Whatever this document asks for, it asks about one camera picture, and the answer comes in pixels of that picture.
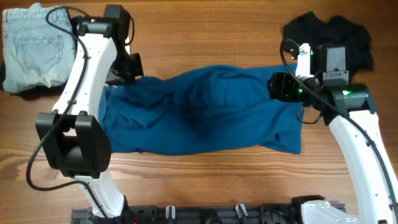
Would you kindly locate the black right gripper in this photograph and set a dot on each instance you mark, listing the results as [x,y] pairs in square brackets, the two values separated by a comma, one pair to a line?
[280,87]

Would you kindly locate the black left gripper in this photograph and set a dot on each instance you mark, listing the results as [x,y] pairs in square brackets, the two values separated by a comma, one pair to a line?
[123,73]

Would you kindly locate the blue polo shirt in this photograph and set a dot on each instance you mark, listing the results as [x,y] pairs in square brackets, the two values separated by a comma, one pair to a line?
[207,109]

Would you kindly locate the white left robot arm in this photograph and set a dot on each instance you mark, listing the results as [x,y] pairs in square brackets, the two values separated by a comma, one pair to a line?
[70,135]

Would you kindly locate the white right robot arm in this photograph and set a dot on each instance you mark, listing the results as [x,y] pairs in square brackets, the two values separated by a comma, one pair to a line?
[321,81]

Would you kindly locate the crumpled black shirt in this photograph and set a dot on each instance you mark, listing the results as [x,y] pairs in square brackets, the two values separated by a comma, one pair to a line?
[308,28]

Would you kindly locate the folded light blue jeans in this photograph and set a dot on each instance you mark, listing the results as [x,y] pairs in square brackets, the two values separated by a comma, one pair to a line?
[59,17]

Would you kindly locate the folded black garment under jeans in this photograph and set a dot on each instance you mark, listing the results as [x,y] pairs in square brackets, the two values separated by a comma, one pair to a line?
[31,90]

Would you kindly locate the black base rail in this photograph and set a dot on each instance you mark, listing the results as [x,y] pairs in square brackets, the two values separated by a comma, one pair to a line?
[266,213]

